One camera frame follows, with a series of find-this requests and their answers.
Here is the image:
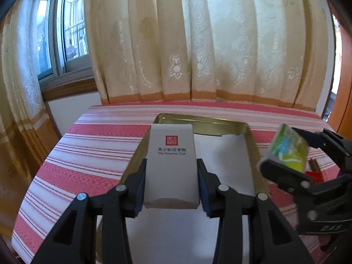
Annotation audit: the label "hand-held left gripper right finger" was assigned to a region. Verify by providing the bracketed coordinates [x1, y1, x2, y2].
[196, 158, 315, 264]

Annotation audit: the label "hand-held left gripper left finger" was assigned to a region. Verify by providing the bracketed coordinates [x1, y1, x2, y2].
[31, 158, 147, 264]

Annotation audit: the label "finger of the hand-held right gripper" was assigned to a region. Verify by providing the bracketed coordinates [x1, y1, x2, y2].
[260, 161, 321, 198]
[291, 127, 344, 154]

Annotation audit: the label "green printed small box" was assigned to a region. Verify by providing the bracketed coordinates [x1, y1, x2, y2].
[258, 124, 308, 174]

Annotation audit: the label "white cardboard box red stamp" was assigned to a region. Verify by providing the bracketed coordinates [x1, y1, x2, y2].
[143, 123, 200, 209]

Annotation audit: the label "gold metal tin tray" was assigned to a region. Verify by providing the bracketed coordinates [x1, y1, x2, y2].
[95, 113, 271, 264]

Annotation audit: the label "red building brick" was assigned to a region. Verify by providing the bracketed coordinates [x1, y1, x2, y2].
[305, 170, 325, 183]

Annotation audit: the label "white paper liner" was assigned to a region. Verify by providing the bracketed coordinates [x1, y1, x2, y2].
[125, 133, 255, 264]

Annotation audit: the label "pink striped tablecloth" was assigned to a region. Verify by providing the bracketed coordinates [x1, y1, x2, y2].
[11, 100, 352, 264]

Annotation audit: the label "wooden window sill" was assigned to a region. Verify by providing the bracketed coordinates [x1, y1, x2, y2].
[41, 76, 97, 102]

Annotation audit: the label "cream patterned curtain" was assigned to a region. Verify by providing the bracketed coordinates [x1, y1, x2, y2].
[84, 0, 330, 112]

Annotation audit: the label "cream lace curtain gold hem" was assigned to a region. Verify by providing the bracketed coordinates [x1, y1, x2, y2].
[0, 0, 62, 234]

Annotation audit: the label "wooden door frame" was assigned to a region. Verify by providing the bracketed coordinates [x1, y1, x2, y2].
[327, 0, 352, 143]

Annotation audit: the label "window with metal frame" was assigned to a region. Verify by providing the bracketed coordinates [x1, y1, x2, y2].
[36, 0, 90, 80]

